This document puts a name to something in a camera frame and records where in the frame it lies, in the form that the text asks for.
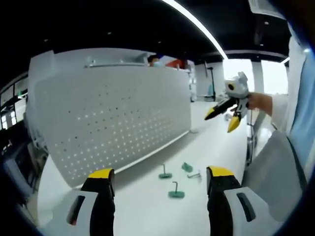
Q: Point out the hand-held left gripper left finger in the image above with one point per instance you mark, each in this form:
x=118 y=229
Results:
x=98 y=211

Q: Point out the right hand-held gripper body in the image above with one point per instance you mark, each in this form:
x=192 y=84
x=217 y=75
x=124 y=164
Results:
x=237 y=88

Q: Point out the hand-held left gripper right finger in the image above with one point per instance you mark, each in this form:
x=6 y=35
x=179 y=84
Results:
x=221 y=209

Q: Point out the bare metal hook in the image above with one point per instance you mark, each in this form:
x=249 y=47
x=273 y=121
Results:
x=195 y=176

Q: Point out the green base hook assembly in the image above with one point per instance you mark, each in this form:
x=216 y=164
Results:
x=165 y=175
x=176 y=193

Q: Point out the green hook base piece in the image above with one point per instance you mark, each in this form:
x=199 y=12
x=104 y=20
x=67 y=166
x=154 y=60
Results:
x=187 y=167

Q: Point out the white perforated mounting plate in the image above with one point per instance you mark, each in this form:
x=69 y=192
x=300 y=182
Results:
x=110 y=113

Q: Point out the person's right hand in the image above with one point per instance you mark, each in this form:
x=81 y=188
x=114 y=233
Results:
x=258 y=102

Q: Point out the kick scooter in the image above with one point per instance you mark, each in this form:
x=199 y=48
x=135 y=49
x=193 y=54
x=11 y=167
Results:
x=211 y=86

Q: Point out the person in white coat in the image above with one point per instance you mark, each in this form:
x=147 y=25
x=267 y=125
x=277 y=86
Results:
x=270 y=167

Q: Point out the red and white object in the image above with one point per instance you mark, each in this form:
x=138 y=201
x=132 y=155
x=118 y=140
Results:
x=176 y=64

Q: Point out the person's blue shirt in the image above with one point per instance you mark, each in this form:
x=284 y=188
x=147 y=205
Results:
x=301 y=103

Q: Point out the long ceiling light strip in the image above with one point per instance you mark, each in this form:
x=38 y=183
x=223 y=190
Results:
x=197 y=22

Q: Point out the ceiling air vent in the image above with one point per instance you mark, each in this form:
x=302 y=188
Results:
x=267 y=8

